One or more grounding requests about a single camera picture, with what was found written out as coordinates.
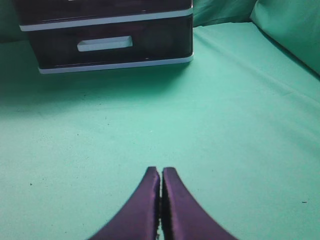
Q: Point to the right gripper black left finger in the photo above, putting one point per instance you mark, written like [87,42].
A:
[138,219]

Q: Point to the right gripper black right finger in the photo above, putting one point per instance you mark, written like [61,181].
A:
[182,217]

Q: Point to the dark translucent bottom drawer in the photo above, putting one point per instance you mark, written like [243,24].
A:
[152,40]

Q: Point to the dark translucent drawer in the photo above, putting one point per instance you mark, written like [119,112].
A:
[32,12]
[152,40]

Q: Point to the dark translucent middle drawer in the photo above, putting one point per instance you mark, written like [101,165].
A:
[32,12]

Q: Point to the green table cloth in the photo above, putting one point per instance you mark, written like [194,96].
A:
[240,123]

